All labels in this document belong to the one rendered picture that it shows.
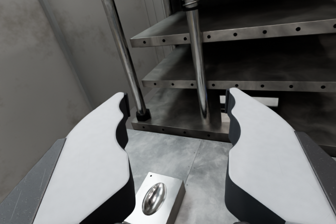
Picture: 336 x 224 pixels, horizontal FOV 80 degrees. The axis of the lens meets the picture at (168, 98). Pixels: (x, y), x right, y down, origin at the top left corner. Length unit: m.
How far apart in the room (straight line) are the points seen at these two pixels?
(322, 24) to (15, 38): 2.02
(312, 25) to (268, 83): 0.28
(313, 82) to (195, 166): 0.61
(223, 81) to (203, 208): 0.58
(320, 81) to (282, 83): 0.14
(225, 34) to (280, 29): 0.21
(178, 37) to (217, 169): 0.63
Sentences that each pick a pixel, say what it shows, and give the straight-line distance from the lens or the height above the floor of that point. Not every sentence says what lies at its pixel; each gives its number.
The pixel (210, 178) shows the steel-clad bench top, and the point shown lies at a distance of 0.90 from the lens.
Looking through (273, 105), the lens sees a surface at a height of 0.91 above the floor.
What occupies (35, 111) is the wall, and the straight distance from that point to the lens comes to 2.18.
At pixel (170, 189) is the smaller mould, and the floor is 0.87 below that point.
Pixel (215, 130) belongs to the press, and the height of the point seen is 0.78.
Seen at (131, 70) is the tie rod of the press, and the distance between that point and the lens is 1.16.
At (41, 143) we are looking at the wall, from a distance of 2.26.
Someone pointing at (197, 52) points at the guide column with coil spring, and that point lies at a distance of 0.97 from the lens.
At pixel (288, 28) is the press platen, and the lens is 0.95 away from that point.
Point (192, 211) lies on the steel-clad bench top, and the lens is 0.83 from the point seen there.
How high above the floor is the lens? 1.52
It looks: 29 degrees down
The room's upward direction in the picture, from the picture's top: 13 degrees counter-clockwise
